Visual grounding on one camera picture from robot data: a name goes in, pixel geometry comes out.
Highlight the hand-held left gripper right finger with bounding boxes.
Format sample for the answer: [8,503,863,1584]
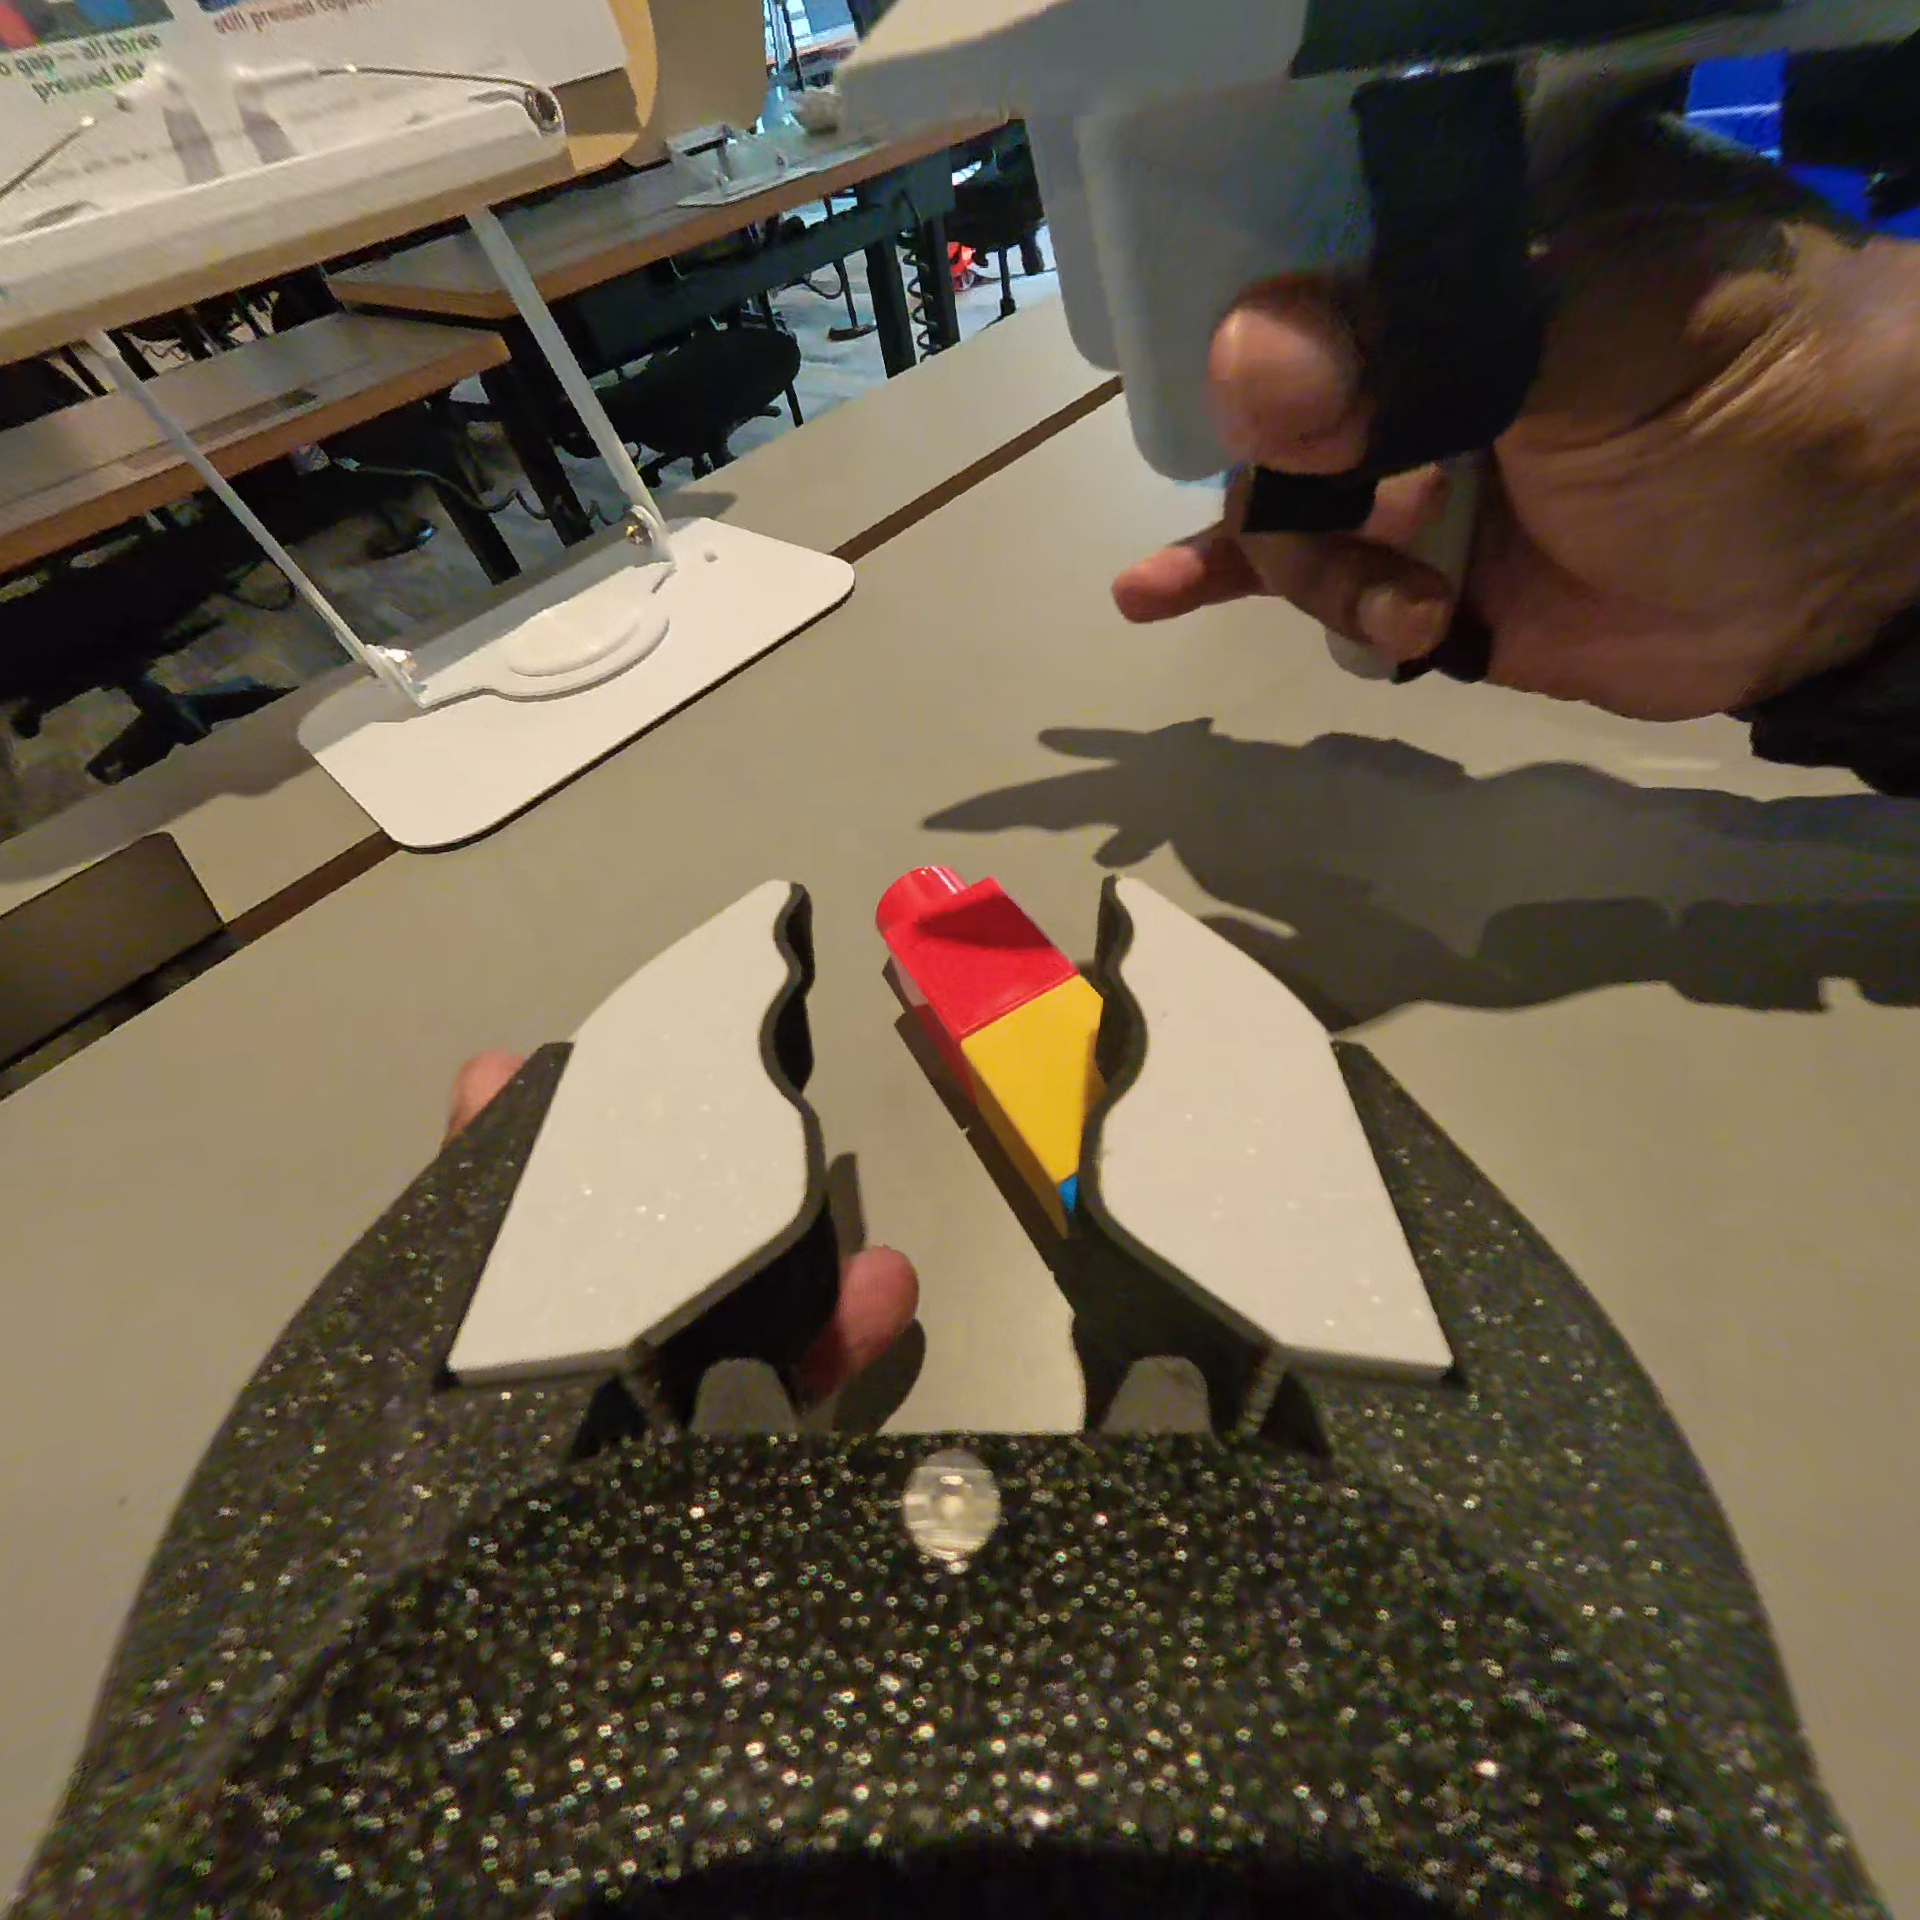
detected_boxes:
[1073,873,1458,1429]

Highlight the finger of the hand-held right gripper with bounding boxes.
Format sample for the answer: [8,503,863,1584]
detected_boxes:
[832,0,1302,125]

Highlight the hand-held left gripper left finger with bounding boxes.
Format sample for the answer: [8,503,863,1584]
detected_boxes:
[446,880,838,1392]

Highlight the yellow mega block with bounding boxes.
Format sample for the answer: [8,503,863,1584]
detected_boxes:
[960,981,1110,1242]

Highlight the red mega block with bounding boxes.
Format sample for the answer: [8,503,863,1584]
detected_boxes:
[875,863,1086,1100]

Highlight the person's left hand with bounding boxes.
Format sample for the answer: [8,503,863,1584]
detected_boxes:
[442,1046,921,1416]

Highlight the person's right hand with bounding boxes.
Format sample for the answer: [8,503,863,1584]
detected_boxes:
[1112,210,1920,721]

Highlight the wooden board on stand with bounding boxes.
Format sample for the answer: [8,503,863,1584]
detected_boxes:
[635,0,905,211]

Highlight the white stand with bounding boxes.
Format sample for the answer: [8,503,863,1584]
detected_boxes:
[82,202,858,856]

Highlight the black office chair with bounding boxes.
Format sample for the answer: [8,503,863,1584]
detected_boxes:
[551,317,807,486]
[0,552,305,792]

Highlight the wooden table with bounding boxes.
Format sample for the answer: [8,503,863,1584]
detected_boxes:
[0,311,520,579]
[325,116,1039,379]

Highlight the dark chair back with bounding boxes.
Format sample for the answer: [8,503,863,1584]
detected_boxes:
[0,832,232,1072]

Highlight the printed sign board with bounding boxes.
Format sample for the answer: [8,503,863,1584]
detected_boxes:
[0,0,665,327]

